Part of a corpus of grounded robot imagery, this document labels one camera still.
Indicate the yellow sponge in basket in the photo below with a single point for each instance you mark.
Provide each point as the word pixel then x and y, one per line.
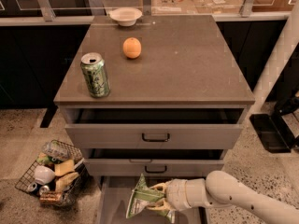
pixel 64 168

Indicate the orange fruit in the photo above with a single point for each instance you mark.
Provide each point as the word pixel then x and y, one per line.
pixel 131 48

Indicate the green soda can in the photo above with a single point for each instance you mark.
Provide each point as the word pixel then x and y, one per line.
pixel 95 74

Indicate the grey bottom drawer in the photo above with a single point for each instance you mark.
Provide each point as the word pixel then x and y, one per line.
pixel 115 196

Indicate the grey drawer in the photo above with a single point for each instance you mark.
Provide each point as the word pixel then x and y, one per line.
pixel 154 162
pixel 155 128
pixel 115 196

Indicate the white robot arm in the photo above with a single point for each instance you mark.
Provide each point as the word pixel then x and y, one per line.
pixel 218 190

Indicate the clear plastic bottle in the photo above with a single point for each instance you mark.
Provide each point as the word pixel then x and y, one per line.
pixel 54 150

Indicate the green rice chip bag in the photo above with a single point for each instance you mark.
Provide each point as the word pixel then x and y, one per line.
pixel 142 196

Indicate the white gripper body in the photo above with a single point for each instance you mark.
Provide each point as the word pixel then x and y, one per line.
pixel 176 194

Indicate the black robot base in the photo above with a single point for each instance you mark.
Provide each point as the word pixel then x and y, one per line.
pixel 279 131

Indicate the white ceramic bowl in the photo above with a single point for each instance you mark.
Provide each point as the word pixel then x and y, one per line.
pixel 125 16

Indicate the cardboard box left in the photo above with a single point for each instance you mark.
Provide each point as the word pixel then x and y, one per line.
pixel 168 7

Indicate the grey drawer cabinet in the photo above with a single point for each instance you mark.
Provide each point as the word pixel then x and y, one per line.
pixel 184 63

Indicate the grey top drawer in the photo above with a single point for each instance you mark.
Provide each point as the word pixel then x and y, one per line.
pixel 155 128

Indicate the white bowl in basket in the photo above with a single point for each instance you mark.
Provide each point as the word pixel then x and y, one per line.
pixel 43 175

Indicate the grey middle drawer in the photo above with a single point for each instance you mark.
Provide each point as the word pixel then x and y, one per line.
pixel 154 162

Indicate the brown snack bag in basket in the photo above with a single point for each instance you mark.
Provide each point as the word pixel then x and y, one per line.
pixel 51 197

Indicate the black wire basket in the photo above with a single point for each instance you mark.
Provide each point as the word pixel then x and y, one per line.
pixel 70 185

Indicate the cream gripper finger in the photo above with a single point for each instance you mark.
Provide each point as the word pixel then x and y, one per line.
pixel 161 207
pixel 160 188

